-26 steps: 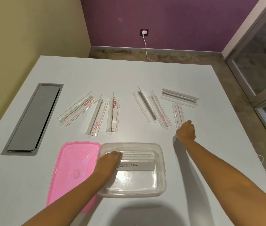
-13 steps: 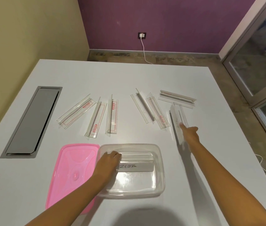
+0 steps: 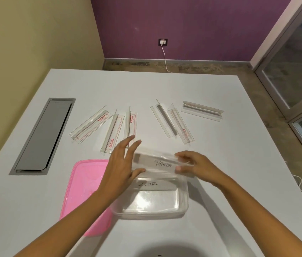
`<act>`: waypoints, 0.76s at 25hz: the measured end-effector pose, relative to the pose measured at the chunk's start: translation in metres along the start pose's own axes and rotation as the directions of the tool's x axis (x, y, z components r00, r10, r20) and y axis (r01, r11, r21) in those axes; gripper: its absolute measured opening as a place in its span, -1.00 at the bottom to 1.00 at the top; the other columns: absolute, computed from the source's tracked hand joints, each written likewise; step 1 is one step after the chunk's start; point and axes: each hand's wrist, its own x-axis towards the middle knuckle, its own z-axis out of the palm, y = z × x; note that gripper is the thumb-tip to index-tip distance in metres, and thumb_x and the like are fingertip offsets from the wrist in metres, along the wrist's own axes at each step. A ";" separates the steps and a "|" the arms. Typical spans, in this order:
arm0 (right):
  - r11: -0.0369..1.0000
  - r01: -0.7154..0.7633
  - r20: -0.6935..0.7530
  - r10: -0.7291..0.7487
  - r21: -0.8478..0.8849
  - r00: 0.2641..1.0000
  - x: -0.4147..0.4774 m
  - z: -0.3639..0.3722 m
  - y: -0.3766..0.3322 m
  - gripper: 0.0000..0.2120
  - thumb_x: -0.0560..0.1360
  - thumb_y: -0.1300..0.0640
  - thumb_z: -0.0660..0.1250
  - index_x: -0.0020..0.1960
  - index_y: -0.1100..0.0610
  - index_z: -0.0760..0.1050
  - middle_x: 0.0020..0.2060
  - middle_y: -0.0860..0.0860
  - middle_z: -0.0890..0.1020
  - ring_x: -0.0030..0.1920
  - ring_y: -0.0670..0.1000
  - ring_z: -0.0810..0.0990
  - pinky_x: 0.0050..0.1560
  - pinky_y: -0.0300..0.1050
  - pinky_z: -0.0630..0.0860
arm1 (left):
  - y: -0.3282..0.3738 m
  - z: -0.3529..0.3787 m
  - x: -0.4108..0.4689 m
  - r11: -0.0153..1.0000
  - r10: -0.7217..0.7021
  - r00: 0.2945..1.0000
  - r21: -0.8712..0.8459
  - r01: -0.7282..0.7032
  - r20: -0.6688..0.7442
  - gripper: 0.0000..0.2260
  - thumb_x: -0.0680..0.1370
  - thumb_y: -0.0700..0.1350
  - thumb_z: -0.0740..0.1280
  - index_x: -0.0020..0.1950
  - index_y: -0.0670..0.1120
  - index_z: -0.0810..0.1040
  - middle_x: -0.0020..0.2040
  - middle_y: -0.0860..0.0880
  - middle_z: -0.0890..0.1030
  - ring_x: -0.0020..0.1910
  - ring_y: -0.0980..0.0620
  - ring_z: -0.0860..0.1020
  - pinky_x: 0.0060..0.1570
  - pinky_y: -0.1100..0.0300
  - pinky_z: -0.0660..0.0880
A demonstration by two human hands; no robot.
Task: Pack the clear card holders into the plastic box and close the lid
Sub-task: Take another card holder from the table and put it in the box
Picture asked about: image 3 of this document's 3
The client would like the person's right hand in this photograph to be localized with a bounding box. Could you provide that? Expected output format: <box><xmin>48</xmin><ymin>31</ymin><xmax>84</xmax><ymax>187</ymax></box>
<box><xmin>174</xmin><ymin>150</ymin><xmax>222</xmax><ymax>187</ymax></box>

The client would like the person's left hand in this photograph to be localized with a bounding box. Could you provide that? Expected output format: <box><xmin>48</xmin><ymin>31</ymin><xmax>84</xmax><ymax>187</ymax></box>
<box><xmin>100</xmin><ymin>135</ymin><xmax>146</xmax><ymax>197</ymax></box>

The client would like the clear holder with paper strip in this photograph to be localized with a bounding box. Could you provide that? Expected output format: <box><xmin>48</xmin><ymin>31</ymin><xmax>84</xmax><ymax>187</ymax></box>
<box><xmin>133</xmin><ymin>146</ymin><xmax>197</xmax><ymax>178</ymax></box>

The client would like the person's left forearm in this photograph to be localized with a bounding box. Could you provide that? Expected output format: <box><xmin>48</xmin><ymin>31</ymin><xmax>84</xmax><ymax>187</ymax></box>
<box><xmin>12</xmin><ymin>183</ymin><xmax>122</xmax><ymax>257</ymax></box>

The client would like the person's right forearm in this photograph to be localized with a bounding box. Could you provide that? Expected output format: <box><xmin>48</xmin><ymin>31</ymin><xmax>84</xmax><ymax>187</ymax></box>
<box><xmin>211</xmin><ymin>171</ymin><xmax>302</xmax><ymax>257</ymax></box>

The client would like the row of empty label holders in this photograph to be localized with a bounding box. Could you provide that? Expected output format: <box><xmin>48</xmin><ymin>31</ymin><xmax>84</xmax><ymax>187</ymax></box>
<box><xmin>69</xmin><ymin>99</ymin><xmax>225</xmax><ymax>153</ymax></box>

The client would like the white handwritten paper strip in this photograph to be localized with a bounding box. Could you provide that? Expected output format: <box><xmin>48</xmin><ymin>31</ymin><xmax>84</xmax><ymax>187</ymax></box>
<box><xmin>129</xmin><ymin>179</ymin><xmax>179</xmax><ymax>192</ymax></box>

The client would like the clear plastic container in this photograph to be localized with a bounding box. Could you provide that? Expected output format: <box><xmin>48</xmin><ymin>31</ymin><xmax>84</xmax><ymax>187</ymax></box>
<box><xmin>110</xmin><ymin>168</ymin><xmax>190</xmax><ymax>220</ymax></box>

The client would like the pink plastic lid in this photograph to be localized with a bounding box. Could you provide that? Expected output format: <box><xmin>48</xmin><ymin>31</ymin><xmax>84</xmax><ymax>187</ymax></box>
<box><xmin>59</xmin><ymin>159</ymin><xmax>114</xmax><ymax>237</ymax></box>

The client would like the grey table cable hatch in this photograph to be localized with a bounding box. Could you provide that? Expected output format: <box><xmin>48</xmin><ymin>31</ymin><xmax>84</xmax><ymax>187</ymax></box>
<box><xmin>9</xmin><ymin>97</ymin><xmax>76</xmax><ymax>176</ymax></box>

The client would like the white charger cable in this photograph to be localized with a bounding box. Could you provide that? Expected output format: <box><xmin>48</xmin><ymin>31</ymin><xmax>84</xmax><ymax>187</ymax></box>
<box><xmin>162</xmin><ymin>45</ymin><xmax>173</xmax><ymax>74</ymax></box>

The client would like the glass door with metal frame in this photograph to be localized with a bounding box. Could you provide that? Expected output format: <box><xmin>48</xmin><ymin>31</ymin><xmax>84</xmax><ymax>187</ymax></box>
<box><xmin>249</xmin><ymin>0</ymin><xmax>302</xmax><ymax>173</ymax></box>

